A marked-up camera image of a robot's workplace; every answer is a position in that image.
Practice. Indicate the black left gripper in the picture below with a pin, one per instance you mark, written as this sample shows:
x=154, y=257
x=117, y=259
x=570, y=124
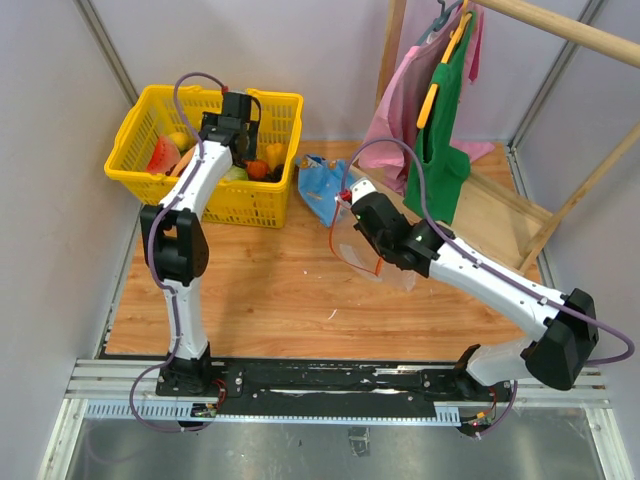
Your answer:
x=251, y=131

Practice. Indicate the small orange pumpkin toy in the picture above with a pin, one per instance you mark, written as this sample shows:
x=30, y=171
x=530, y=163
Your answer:
x=257, y=170

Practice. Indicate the yellow lemon toy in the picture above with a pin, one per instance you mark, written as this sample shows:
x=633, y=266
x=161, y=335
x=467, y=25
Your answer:
x=181, y=140

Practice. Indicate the pink shirt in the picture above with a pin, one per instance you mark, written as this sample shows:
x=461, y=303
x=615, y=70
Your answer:
x=398, y=110

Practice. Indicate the clear zip top bag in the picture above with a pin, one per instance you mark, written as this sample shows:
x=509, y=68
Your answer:
x=350, y=247

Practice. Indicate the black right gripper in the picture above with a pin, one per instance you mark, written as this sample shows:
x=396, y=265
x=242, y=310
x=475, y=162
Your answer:
x=359, y=227

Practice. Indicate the blue patterned cloth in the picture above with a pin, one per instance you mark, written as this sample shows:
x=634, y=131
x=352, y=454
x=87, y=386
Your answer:
x=319, y=181

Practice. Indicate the green shirt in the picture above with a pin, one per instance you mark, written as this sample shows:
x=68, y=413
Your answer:
x=433, y=187

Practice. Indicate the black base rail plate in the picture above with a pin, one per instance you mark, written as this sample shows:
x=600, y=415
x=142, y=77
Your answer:
x=326, y=389

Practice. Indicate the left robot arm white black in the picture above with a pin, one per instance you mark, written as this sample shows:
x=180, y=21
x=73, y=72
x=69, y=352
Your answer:
x=176, y=248

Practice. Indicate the watermelon slice toy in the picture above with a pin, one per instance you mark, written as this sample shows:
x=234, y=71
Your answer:
x=165, y=156

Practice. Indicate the yellow hanger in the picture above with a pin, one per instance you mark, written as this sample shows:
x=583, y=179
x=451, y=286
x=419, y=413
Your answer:
x=455, y=40

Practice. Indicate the grey hanger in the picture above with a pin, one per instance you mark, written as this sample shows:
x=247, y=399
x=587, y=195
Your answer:
x=440, y=20

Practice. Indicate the green cabbage toy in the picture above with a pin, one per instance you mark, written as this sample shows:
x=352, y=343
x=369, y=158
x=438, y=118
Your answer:
x=235, y=173

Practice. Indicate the orange bell pepper toy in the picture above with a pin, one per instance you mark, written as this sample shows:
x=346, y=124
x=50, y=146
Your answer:
x=275, y=154

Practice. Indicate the wooden clothes rack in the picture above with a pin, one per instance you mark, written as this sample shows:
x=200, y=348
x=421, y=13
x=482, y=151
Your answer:
x=501, y=223

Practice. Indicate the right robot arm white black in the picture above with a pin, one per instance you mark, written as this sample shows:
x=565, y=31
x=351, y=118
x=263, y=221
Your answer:
x=556, y=343

